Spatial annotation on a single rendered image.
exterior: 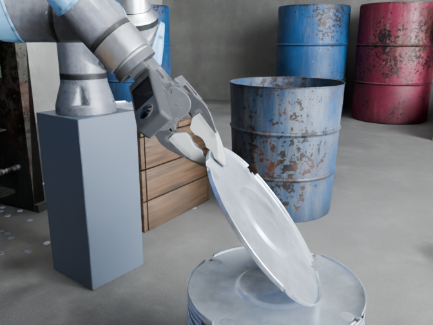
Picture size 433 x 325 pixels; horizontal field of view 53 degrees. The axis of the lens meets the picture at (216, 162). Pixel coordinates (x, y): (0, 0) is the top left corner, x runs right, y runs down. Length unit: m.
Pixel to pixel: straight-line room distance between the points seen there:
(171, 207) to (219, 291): 0.87
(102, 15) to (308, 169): 1.03
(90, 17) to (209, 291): 0.46
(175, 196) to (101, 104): 0.58
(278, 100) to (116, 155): 0.58
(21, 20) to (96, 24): 0.18
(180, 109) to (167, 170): 0.88
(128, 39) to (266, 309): 0.45
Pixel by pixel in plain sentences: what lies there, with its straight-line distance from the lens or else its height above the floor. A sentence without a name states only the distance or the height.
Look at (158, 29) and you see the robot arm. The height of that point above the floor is 0.65.
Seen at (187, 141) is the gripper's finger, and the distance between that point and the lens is 0.67.
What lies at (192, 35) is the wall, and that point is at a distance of 4.79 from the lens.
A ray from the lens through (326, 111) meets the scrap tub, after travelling 1.52.
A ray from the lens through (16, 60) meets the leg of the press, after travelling 1.69.
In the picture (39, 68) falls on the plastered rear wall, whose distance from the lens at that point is 3.68.
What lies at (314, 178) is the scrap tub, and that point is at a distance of 1.56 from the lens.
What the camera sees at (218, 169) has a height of 0.44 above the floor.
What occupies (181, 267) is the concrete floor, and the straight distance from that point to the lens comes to 1.29.
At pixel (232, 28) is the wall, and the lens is 4.57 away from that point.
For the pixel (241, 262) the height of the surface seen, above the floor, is 0.24.
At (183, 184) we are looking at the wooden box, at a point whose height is 0.11.
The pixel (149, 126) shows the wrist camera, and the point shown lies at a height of 0.52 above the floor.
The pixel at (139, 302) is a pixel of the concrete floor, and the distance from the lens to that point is 1.16.
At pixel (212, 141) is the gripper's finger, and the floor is 0.48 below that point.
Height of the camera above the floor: 0.63
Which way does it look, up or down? 16 degrees down
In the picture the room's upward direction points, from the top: straight up
